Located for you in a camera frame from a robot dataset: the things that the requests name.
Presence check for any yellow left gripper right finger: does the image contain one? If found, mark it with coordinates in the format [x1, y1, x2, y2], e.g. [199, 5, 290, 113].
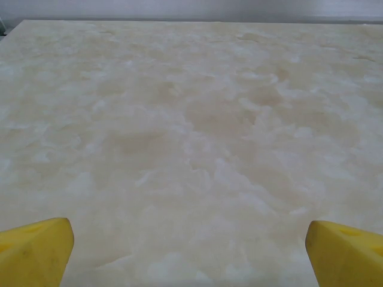
[305, 220, 383, 287]

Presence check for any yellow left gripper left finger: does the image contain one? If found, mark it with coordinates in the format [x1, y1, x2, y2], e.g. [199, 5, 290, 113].
[0, 217, 75, 287]

